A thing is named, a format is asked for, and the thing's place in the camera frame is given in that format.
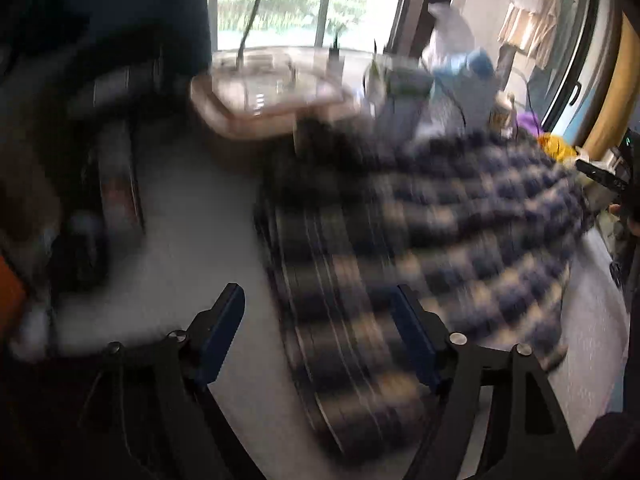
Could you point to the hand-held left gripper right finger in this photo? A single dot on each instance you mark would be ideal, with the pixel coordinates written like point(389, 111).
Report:
point(412, 332)

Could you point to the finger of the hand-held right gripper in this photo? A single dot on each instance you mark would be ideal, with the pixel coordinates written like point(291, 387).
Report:
point(595, 171)

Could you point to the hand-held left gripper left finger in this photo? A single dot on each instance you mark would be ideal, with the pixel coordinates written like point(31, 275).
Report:
point(222, 332)

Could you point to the blue plaid shirt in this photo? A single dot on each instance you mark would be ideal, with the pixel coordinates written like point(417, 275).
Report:
point(400, 220)

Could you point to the yellow cloth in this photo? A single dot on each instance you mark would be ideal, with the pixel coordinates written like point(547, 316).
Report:
point(555, 146)

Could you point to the yellow foam pipe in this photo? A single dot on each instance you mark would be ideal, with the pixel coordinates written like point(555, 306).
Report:
point(617, 85)

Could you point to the purple cloth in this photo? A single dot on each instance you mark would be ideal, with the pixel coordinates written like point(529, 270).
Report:
point(527, 122)

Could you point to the small bottle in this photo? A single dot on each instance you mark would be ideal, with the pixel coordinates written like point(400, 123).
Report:
point(503, 112)

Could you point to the light blue bag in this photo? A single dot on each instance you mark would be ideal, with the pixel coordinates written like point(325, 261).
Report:
point(465, 85)

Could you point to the hanging beige clothes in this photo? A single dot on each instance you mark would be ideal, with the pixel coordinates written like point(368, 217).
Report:
point(532, 25)

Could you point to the white plastic bag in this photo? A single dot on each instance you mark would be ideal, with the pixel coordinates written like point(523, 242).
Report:
point(450, 27)

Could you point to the orange box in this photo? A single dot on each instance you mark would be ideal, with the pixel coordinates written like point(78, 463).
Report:
point(9, 295)

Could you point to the clear plastic container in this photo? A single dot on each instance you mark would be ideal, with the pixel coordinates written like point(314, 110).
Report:
point(270, 95)

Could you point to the balcony railing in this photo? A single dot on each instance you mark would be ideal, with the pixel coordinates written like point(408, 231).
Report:
point(322, 15)

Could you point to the teal curtain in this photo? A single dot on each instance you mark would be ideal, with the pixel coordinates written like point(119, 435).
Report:
point(150, 15)

